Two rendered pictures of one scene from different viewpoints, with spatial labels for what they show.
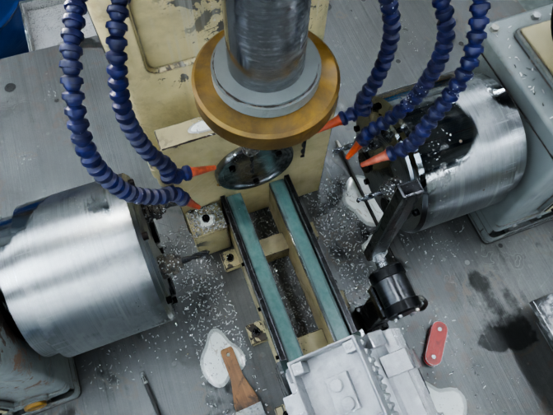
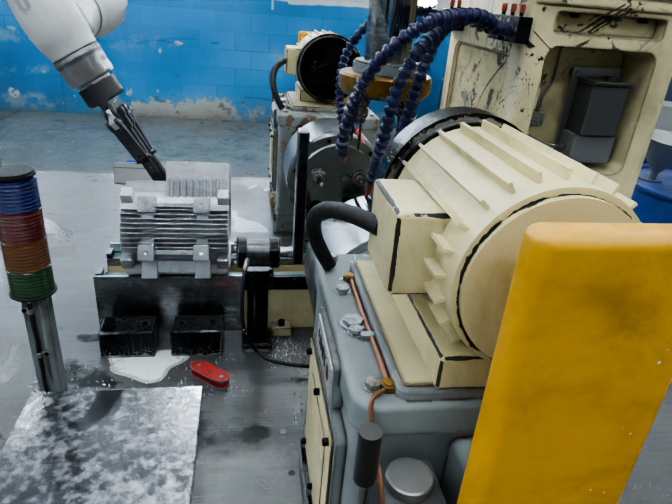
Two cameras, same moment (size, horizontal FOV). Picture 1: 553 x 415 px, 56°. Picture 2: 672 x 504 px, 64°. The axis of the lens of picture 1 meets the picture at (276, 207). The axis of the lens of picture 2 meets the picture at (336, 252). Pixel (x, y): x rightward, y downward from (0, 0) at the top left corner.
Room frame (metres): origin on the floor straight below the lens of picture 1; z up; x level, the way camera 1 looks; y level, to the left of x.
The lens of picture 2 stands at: (0.58, -1.05, 1.47)
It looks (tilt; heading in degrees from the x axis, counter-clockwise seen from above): 26 degrees down; 103
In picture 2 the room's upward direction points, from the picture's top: 5 degrees clockwise
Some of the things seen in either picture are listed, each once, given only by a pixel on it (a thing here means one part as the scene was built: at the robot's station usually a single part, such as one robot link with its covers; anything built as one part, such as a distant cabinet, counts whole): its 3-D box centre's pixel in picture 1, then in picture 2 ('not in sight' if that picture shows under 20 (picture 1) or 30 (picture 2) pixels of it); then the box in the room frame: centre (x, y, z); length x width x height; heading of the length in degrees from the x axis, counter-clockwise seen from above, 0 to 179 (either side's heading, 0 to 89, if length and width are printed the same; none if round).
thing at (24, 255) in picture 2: not in sight; (25, 250); (-0.01, -0.49, 1.10); 0.06 x 0.06 x 0.04
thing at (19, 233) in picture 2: not in sight; (20, 221); (-0.01, -0.49, 1.14); 0.06 x 0.06 x 0.04
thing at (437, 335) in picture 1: (435, 343); (210, 374); (0.19, -0.32, 0.81); 0.09 x 0.03 x 0.02; 163
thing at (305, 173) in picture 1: (244, 150); not in sight; (0.51, 0.07, 0.97); 0.30 x 0.11 x 0.34; 113
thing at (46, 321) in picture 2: not in sight; (36, 303); (-0.01, -0.49, 1.01); 0.08 x 0.08 x 0.42; 23
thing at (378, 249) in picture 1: (389, 226); (299, 199); (0.30, -0.17, 1.12); 0.04 x 0.03 x 0.26; 23
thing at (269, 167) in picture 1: (255, 166); not in sight; (0.45, 0.04, 1.02); 0.15 x 0.02 x 0.15; 113
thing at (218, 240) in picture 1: (208, 229); not in sight; (0.39, 0.13, 0.86); 0.07 x 0.06 x 0.12; 113
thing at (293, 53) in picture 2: not in sight; (309, 102); (0.09, 0.58, 1.16); 0.33 x 0.26 x 0.42; 113
